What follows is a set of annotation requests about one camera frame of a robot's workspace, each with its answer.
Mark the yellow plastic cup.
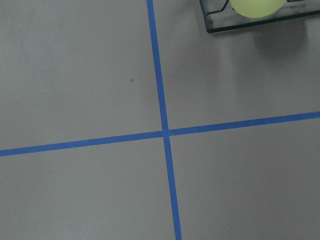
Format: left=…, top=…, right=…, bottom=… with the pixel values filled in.
left=230, top=0, right=287, bottom=18

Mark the black wire cup rack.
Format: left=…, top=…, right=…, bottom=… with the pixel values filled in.
left=199, top=0, right=320, bottom=34

